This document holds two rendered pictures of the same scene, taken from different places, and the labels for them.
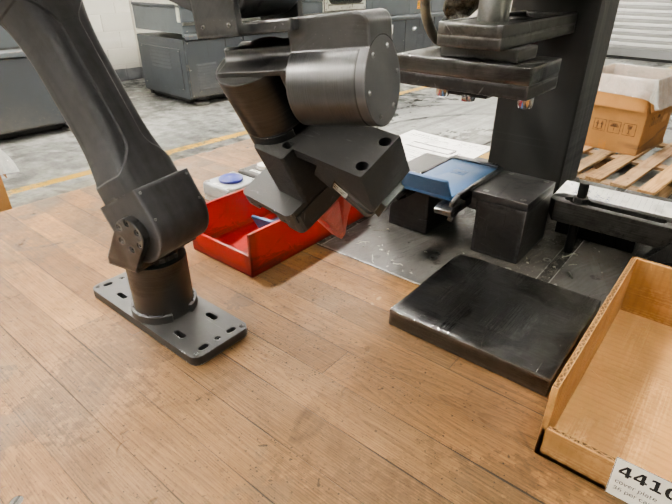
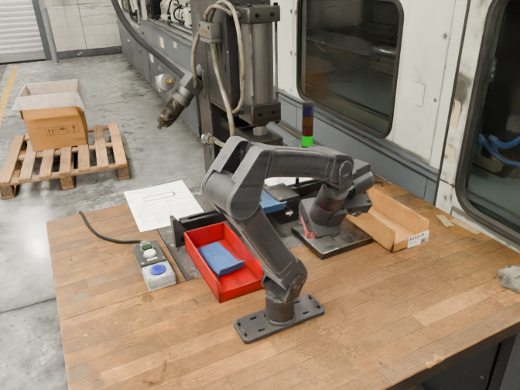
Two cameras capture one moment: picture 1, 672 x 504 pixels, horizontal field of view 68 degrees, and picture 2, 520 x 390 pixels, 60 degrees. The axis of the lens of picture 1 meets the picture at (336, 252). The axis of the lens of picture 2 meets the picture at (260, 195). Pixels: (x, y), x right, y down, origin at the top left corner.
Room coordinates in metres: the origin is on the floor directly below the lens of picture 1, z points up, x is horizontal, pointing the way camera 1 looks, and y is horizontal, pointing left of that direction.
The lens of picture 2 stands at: (0.17, 0.89, 1.60)
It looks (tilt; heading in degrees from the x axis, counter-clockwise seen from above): 27 degrees down; 295
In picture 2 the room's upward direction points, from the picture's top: 2 degrees counter-clockwise
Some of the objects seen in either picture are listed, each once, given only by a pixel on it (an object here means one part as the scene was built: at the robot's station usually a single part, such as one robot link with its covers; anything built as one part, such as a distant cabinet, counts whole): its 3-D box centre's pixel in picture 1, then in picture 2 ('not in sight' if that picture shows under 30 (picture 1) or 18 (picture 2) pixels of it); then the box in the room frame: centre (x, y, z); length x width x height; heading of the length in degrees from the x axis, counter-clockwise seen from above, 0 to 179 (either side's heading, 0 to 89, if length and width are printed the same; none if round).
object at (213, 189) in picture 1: (232, 196); (159, 279); (0.79, 0.18, 0.90); 0.07 x 0.07 x 0.06; 51
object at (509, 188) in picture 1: (470, 178); (261, 197); (0.66, -0.19, 0.98); 0.20 x 0.10 x 0.01; 51
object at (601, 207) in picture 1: (608, 226); (307, 189); (0.57, -0.35, 0.95); 0.15 x 0.03 x 0.10; 51
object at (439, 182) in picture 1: (450, 169); (263, 197); (0.64, -0.15, 1.00); 0.15 x 0.07 x 0.03; 141
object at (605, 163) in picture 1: (602, 160); (67, 155); (3.42, -1.90, 0.07); 1.20 x 1.00 x 0.14; 134
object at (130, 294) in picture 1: (160, 282); (279, 305); (0.46, 0.19, 0.94); 0.20 x 0.07 x 0.08; 51
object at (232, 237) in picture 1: (287, 211); (222, 258); (0.66, 0.07, 0.93); 0.25 x 0.12 x 0.06; 141
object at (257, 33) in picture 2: not in sight; (255, 65); (0.67, -0.18, 1.37); 0.11 x 0.09 x 0.30; 51
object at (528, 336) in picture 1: (495, 312); (330, 234); (0.44, -0.17, 0.91); 0.17 x 0.16 x 0.02; 51
